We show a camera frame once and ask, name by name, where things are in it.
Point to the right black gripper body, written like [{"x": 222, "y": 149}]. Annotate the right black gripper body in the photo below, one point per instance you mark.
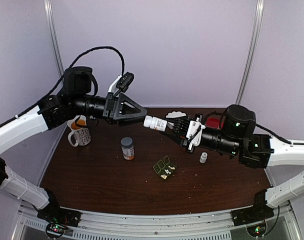
[{"x": 187, "y": 143}]

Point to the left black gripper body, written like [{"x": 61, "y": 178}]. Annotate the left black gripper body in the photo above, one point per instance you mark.
[{"x": 110, "y": 104}]

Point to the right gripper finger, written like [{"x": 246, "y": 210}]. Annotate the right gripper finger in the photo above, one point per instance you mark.
[
  {"x": 179, "y": 125},
  {"x": 170, "y": 136}
]

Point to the small white pill bottle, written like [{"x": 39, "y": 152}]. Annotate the small white pill bottle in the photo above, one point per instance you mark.
[{"x": 155, "y": 123}]

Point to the grey lid pill bottle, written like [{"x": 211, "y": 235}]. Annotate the grey lid pill bottle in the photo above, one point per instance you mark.
[{"x": 127, "y": 148}]

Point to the green weekly pill organizer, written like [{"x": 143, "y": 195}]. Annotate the green weekly pill organizer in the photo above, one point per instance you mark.
[{"x": 161, "y": 165}]

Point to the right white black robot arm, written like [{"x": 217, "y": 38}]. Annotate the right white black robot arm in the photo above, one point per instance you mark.
[{"x": 238, "y": 134}]

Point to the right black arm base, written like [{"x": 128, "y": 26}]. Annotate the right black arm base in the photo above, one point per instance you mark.
[{"x": 259, "y": 212}]

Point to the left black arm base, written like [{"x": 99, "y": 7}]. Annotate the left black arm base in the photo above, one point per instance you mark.
[{"x": 59, "y": 219}]

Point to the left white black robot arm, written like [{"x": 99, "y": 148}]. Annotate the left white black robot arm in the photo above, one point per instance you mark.
[{"x": 71, "y": 102}]

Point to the white fluted ceramic bowl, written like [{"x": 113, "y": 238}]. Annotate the white fluted ceramic bowl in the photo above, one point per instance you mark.
[{"x": 175, "y": 114}]

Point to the red floral plate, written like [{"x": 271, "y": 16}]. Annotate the red floral plate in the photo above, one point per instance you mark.
[{"x": 213, "y": 122}]

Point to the paper cup with orange contents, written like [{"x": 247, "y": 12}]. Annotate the paper cup with orange contents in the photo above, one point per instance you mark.
[{"x": 79, "y": 135}]

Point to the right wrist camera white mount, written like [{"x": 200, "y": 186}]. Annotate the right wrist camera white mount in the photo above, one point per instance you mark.
[{"x": 194, "y": 132}]

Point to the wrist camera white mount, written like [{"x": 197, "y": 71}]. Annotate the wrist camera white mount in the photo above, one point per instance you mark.
[
  {"x": 194, "y": 132},
  {"x": 121, "y": 83}
]

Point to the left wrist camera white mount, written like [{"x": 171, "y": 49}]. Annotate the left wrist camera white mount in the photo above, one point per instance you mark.
[{"x": 121, "y": 83}]

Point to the left aluminium frame post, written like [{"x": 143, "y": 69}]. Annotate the left aluminium frame post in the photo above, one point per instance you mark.
[{"x": 53, "y": 35}]

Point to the aluminium frame post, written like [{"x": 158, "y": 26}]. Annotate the aluminium frame post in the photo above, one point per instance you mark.
[
  {"x": 53, "y": 35},
  {"x": 256, "y": 30}
]

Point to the front aluminium rail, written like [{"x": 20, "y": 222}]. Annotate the front aluminium rail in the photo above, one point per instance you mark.
[{"x": 216, "y": 225}]

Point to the right aluminium frame post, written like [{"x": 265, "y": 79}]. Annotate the right aluminium frame post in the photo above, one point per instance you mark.
[{"x": 256, "y": 30}]

